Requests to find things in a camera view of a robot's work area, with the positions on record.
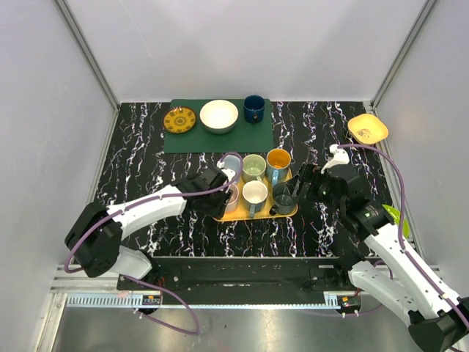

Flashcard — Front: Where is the pink mug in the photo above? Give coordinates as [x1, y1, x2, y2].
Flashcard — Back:
[225, 184, 240, 214]

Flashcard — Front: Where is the grey mug white inside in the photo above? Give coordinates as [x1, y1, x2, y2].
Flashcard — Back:
[242, 180, 268, 219]

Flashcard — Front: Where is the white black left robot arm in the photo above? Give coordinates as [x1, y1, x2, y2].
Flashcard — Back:
[64, 166, 239, 290]

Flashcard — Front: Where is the lime green plate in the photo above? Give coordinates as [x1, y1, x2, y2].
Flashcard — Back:
[383, 205, 410, 238]

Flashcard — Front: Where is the yellow square dish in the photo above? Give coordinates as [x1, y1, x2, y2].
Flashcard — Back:
[347, 114, 389, 145]

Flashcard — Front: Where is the yellow patterned plate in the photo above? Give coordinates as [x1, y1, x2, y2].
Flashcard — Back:
[163, 106, 197, 134]

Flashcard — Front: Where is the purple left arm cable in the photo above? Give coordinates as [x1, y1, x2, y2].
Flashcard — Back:
[64, 152, 243, 336]

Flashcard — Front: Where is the light green mug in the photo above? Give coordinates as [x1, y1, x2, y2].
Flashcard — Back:
[242, 154, 267, 183]

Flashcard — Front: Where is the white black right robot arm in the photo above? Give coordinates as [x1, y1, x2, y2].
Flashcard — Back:
[292, 164, 468, 351]

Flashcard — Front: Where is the dark green placemat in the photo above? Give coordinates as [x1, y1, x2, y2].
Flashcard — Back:
[163, 99, 274, 154]

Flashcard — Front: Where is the navy blue mug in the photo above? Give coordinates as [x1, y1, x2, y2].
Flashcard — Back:
[243, 95, 265, 124]

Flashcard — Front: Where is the light blue mug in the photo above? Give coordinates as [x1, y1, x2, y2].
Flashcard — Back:
[222, 155, 242, 185]

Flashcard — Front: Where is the orange and blue mug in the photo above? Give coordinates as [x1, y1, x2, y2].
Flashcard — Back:
[265, 148, 292, 187]

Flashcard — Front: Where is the white bowl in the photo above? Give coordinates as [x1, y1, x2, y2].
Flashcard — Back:
[199, 100, 239, 134]

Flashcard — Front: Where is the aluminium frame rail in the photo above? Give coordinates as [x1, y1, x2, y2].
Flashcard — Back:
[50, 265, 119, 293]

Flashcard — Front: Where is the dark teal mug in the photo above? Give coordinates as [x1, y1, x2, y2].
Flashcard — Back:
[269, 182, 298, 216]

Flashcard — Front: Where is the yellow serving tray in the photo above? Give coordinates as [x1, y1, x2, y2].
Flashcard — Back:
[214, 178, 298, 222]

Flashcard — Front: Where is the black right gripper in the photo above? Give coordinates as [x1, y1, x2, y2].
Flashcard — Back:
[284, 162, 345, 213]

